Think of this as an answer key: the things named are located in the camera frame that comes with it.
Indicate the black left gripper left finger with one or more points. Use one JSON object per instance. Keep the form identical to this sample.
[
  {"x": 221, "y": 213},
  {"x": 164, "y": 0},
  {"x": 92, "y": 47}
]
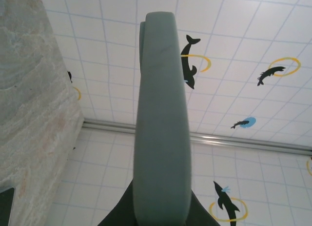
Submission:
[{"x": 124, "y": 211}]

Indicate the black smartphone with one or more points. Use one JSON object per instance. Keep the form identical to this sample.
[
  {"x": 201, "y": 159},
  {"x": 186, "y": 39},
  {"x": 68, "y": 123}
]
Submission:
[
  {"x": 13, "y": 201},
  {"x": 6, "y": 209}
]

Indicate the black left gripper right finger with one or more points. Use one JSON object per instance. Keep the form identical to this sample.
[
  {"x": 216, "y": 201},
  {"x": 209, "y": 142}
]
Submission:
[{"x": 198, "y": 213}]

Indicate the light blue phone case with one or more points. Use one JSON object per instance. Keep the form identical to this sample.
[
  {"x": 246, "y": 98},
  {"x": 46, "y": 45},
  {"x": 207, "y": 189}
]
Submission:
[{"x": 162, "y": 113}]

